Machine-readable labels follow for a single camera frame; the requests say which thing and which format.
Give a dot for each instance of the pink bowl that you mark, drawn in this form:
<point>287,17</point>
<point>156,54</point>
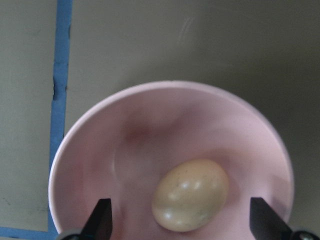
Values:
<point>122,147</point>

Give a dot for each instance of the brown egg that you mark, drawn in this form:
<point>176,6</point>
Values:
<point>190,195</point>

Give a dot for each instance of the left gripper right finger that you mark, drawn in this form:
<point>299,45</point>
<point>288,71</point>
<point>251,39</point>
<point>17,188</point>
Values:
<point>265,223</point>

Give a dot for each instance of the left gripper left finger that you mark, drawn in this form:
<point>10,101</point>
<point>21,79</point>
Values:
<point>99,225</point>

